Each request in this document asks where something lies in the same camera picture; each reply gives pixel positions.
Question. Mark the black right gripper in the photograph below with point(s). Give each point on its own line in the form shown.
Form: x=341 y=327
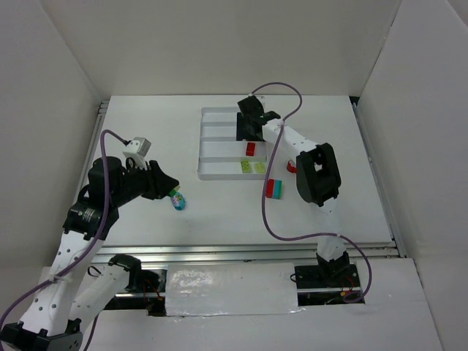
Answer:
x=249 y=119

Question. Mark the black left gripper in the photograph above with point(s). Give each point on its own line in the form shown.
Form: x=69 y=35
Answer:
x=153 y=179

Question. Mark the red curved lego brick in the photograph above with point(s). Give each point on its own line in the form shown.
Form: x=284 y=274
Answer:
x=250 y=149

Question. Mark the yellow-green lego brick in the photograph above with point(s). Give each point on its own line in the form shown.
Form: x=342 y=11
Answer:
x=245 y=167
x=259 y=168

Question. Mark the teal flower face lego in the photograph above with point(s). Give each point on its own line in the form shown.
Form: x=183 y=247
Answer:
x=178 y=201

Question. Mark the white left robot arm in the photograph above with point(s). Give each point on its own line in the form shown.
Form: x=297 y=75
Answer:
x=60 y=314

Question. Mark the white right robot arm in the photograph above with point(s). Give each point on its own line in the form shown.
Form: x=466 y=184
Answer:
x=317 y=178

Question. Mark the white divided sorting tray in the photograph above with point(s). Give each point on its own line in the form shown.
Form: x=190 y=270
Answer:
x=220 y=153

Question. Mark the red flower lego with green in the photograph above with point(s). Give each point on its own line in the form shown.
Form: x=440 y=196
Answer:
x=291 y=167

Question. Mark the red teal stacked lego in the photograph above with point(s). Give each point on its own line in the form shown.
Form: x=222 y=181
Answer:
x=274 y=189

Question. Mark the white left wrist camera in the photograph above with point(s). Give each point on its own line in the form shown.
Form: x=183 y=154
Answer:
x=135 y=153

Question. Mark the aluminium front rail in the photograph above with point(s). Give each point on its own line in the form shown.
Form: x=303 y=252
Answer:
x=165 y=255

